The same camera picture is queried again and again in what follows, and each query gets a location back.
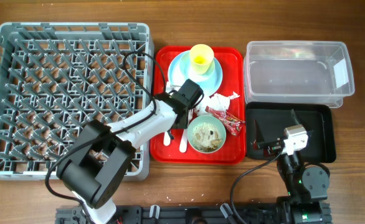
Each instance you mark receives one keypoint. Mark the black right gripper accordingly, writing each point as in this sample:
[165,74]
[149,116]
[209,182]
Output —
[272,147]

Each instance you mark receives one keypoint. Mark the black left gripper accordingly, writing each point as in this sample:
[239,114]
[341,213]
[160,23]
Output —
[184,125]

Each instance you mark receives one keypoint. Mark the white napkin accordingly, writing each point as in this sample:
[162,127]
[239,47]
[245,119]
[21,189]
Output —
[216,102]

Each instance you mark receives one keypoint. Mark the green bowl with food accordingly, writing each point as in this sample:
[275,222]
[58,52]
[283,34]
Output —
[206,134]

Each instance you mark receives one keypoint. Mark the white plastic spoon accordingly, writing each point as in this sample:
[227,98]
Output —
[183,143]

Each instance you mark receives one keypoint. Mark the red snack wrapper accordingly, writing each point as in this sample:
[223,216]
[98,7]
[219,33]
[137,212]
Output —
[233,124]

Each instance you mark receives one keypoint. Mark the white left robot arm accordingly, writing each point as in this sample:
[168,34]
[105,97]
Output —
[102,153]

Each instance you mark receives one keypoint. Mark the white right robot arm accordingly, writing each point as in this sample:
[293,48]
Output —
[306,184]

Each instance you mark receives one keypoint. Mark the grey dishwasher rack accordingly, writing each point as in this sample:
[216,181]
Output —
[57,77]

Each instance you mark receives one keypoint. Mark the black plastic tray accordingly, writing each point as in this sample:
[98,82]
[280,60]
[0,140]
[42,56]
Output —
[273,118]

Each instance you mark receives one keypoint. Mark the light blue plate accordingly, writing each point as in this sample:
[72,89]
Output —
[180,70]

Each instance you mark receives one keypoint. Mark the red plastic tray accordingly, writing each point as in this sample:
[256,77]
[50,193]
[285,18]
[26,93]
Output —
[234,149]

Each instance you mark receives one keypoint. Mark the yellow plastic cup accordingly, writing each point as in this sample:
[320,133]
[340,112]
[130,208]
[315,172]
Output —
[201,57]

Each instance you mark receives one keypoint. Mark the clear plastic bin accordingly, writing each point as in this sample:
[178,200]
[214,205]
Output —
[298,71]

